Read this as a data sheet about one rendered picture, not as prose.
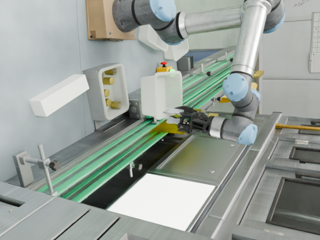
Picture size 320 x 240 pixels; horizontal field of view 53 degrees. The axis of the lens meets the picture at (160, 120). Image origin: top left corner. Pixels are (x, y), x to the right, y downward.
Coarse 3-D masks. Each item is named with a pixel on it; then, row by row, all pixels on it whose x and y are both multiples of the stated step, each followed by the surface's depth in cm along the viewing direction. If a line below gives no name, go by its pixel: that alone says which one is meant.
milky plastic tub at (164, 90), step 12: (168, 72) 121; (180, 72) 131; (144, 84) 117; (156, 84) 114; (168, 84) 134; (180, 84) 132; (144, 96) 118; (156, 96) 114; (168, 96) 135; (180, 96) 133; (144, 108) 119; (156, 108) 115; (168, 108) 135
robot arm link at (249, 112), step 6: (252, 90) 110; (258, 96) 110; (252, 102) 105; (258, 102) 110; (234, 108) 112; (240, 108) 105; (246, 108) 106; (252, 108) 108; (234, 114) 110; (240, 114) 108; (246, 114) 108; (252, 114) 109; (252, 120) 109
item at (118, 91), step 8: (120, 64) 141; (104, 72) 143; (120, 72) 144; (120, 80) 145; (104, 88) 144; (112, 88) 148; (120, 88) 147; (104, 96) 133; (112, 96) 149; (120, 96) 148; (104, 104) 134; (128, 104) 148; (104, 112) 135; (112, 112) 143; (120, 112) 144
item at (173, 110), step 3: (171, 108) 123; (174, 108) 123; (165, 111) 125; (168, 111) 120; (171, 111) 120; (174, 111) 121; (177, 111) 121; (180, 111) 121; (183, 111) 121; (177, 114) 122
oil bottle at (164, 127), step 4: (164, 120) 156; (160, 124) 156; (164, 124) 155; (168, 124) 154; (172, 124) 152; (156, 128) 158; (160, 128) 157; (164, 128) 156; (168, 128) 154; (172, 128) 153; (176, 128) 152; (168, 132) 156; (172, 132) 154; (176, 132) 153; (180, 132) 152
